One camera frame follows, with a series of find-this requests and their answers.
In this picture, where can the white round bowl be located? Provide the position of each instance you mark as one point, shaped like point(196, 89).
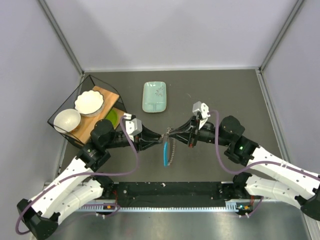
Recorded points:
point(67, 120)

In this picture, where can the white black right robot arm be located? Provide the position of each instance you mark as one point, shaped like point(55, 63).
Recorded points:
point(264, 174)

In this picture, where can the aluminium frame post right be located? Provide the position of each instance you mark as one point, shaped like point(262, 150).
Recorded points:
point(280, 36)

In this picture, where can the aluminium frame post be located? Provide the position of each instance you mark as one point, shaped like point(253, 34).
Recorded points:
point(61, 37)
point(280, 36)

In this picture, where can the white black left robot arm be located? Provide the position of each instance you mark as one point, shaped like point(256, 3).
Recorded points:
point(81, 182)

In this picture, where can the white fluted bowl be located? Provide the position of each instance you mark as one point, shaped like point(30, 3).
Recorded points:
point(89, 103)

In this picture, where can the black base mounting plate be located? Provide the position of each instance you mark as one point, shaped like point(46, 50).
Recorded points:
point(212, 189)

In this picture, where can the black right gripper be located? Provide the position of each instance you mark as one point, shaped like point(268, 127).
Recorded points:
point(192, 125)

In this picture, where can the light blue rectangular tray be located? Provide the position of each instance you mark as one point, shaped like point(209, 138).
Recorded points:
point(154, 97)

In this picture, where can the wooden shelf board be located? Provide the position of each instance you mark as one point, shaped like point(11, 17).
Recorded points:
point(81, 134)

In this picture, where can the aluminium frame post left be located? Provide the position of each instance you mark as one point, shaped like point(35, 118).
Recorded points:
point(61, 37)

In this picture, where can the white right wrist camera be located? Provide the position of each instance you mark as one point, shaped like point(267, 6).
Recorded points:
point(202, 113)

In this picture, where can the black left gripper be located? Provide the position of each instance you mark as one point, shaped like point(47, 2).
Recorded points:
point(145, 139)

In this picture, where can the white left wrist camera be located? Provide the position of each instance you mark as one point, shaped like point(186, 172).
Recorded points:
point(133, 126)

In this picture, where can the green plate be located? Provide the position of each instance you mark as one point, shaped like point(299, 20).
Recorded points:
point(112, 116)

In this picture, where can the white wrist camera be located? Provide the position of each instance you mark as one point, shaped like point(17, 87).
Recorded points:
point(202, 113)
point(133, 126)

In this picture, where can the black wire shelf rack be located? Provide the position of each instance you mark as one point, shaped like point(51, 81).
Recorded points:
point(88, 83)

